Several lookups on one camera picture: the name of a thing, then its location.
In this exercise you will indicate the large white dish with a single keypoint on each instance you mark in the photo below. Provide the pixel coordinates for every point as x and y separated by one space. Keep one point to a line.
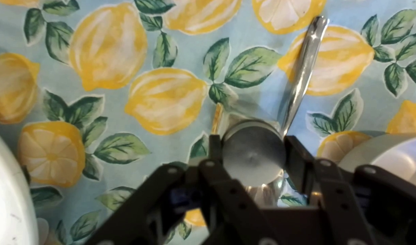
7 199

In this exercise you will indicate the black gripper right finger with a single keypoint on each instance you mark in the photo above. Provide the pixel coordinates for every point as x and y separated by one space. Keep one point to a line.
366 208

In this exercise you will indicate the glass spice bottle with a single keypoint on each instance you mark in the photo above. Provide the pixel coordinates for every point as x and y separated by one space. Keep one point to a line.
246 116

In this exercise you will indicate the lemon print tablecloth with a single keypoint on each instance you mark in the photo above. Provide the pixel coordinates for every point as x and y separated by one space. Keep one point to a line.
126 68

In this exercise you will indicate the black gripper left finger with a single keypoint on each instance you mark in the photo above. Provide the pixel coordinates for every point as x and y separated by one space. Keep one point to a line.
194 208

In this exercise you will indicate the silver spice bottle lid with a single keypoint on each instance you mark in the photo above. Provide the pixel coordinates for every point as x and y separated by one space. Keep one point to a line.
252 154

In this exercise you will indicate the grey ceramic bowl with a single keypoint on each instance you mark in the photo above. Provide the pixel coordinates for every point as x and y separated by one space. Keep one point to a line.
393 151

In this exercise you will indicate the metal spoon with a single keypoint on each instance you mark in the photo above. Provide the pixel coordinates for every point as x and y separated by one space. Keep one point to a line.
304 68

